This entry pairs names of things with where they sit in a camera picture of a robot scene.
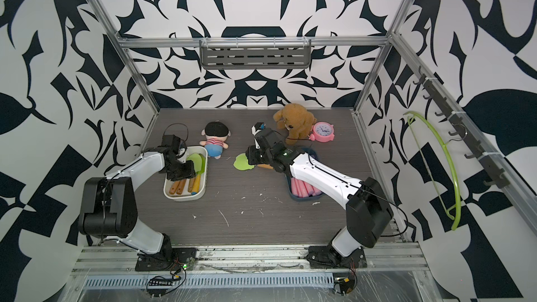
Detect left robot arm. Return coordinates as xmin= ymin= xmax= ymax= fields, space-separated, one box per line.
xmin=78 ymin=146 xmax=197 ymax=272

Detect purple shovel pink handle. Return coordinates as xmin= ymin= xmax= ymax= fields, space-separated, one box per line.
xmin=306 ymin=184 xmax=322 ymax=197
xmin=297 ymin=180 xmax=311 ymax=198
xmin=291 ymin=178 xmax=302 ymax=198

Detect plush doll black hair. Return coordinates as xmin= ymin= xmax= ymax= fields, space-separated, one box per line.
xmin=199 ymin=121 xmax=231 ymax=159

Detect grey wall shelf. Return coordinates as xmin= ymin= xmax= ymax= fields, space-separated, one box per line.
xmin=199 ymin=38 xmax=312 ymax=70

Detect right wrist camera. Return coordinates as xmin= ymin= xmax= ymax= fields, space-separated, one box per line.
xmin=252 ymin=122 xmax=266 ymax=136

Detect pink alarm clock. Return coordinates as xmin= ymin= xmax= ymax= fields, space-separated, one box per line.
xmin=308 ymin=122 xmax=335 ymax=143

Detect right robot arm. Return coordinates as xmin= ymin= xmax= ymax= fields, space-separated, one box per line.
xmin=246 ymin=122 xmax=394 ymax=268

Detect teal storage box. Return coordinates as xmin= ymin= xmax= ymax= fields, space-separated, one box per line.
xmin=286 ymin=146 xmax=324 ymax=202

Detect grey hook rail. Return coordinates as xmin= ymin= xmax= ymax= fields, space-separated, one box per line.
xmin=418 ymin=66 xmax=536 ymax=233

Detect white storage box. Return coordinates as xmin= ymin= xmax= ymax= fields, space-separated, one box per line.
xmin=163 ymin=146 xmax=208 ymax=202

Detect brown plush dog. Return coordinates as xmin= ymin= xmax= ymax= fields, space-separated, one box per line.
xmin=273 ymin=103 xmax=317 ymax=145

